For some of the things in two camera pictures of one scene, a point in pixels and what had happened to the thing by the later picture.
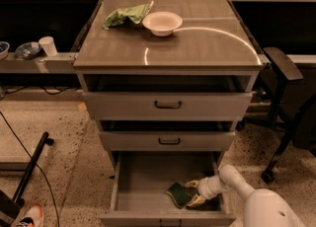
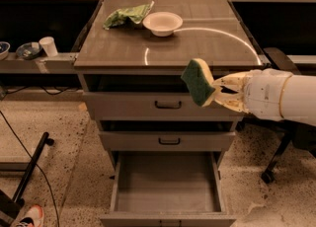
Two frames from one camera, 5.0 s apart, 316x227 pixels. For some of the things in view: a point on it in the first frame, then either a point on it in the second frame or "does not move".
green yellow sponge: (180, 194) to (198, 81)
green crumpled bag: (126, 17) does not move
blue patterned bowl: (29, 50) does not move
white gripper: (206, 188) to (264, 93)
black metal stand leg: (9, 205) does not move
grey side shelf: (62, 62) does not move
